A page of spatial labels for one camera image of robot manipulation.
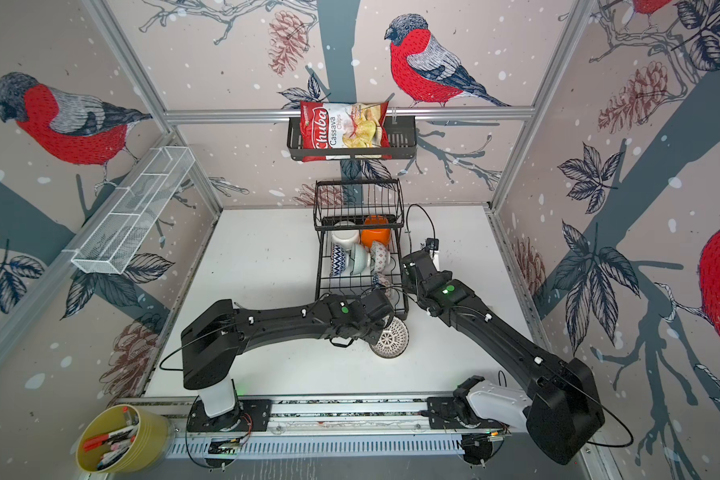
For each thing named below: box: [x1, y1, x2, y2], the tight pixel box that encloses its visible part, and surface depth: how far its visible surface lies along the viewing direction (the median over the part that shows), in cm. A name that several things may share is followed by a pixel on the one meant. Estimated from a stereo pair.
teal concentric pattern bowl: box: [352, 243, 368, 275], surface depth 96 cm
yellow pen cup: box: [76, 404, 170, 473], surface depth 62 cm
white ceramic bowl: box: [331, 221, 360, 250], surface depth 105 cm
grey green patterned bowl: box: [371, 240, 391, 274], surface depth 95 cm
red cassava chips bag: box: [300, 101, 392, 163], surface depth 90 cm
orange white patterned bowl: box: [331, 244, 346, 276], surface depth 94 cm
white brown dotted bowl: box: [370, 316, 410, 359], surface depth 83 cm
